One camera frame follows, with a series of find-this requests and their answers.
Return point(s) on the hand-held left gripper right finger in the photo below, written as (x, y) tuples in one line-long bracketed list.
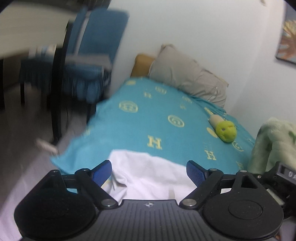
[(196, 173)]

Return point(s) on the grey pillow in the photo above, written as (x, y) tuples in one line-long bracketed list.
[(185, 74)]

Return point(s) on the bed with teal sheet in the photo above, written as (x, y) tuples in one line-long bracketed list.
[(150, 111)]

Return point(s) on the green plush toy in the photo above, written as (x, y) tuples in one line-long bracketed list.
[(225, 131)]

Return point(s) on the black table leg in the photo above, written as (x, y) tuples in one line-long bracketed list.
[(27, 30)]

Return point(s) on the grey folded cloth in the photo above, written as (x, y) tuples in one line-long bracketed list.
[(87, 60)]

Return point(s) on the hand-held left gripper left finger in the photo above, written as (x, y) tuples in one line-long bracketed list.
[(103, 172)]

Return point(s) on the yellow cushion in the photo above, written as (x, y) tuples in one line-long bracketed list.
[(141, 66)]

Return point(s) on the white plastic block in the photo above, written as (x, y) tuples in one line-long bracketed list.
[(47, 146)]

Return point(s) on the framed wall picture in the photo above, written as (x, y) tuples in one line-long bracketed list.
[(288, 39)]

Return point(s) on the white t-shirt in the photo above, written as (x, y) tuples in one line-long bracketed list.
[(150, 176)]

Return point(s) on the green printed fleece blanket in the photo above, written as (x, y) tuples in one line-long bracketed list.
[(272, 139)]

